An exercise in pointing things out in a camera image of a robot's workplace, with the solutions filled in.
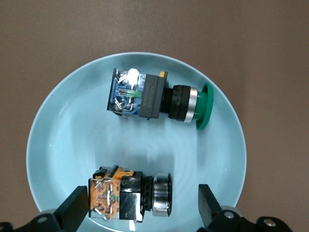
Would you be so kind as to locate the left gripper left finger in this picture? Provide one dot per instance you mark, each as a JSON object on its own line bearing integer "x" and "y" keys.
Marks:
{"x": 70, "y": 212}

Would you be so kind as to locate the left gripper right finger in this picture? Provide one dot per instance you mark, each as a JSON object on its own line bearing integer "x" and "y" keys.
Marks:
{"x": 210, "y": 210}

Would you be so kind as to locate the orange push button switch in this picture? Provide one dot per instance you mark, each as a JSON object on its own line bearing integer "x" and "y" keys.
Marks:
{"x": 128, "y": 198}

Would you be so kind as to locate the light blue plate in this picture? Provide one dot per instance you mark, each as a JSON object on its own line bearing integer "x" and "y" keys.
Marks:
{"x": 72, "y": 145}

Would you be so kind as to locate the green mushroom button switch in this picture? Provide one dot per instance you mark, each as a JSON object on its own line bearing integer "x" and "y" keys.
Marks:
{"x": 152, "y": 96}

